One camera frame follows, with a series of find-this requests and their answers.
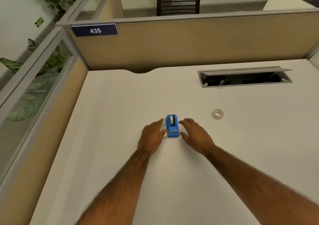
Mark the person's left hand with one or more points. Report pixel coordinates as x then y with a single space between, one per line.
149 138

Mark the person's right hand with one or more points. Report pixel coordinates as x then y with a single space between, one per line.
196 137

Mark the person's left thumb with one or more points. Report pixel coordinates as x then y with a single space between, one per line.
163 132

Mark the person's right thumb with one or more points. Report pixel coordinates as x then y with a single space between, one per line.
184 135

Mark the person's right forearm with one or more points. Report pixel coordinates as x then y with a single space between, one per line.
251 185

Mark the person's left forearm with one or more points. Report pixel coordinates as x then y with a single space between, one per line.
119 192

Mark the blue tape dispenser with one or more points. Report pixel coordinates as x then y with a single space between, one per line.
173 131

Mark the white tape roll in dispenser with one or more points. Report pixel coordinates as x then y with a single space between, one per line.
172 119

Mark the loose beige tape roll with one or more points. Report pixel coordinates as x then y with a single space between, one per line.
215 115

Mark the beige cubicle partition panel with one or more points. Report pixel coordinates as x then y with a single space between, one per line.
199 42

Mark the blue number sign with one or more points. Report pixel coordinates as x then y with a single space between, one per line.
94 30

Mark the large-leaf green plant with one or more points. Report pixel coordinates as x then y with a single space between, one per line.
37 92

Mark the glass partition with beige panel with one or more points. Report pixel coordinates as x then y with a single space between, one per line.
104 3

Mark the glass-topped cubicle partition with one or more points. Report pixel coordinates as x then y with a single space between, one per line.
22 102

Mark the green exit sign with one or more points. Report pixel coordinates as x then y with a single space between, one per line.
39 22

